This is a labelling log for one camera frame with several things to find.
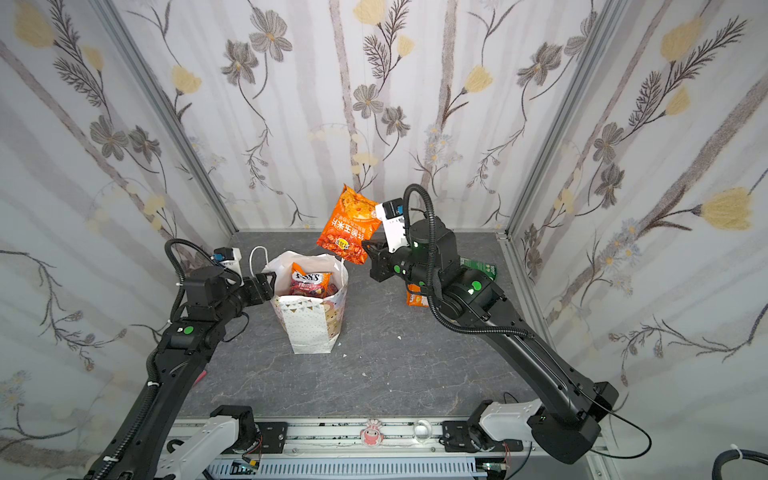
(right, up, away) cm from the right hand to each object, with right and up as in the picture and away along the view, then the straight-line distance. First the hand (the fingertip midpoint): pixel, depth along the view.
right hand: (362, 238), depth 57 cm
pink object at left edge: (-27, -25, -7) cm, 37 cm away
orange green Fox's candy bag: (-16, -12, +26) cm, 33 cm away
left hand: (-28, -6, +17) cm, 34 cm away
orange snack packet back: (+14, -17, +41) cm, 46 cm away
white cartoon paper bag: (-15, -22, +21) cm, 34 cm away
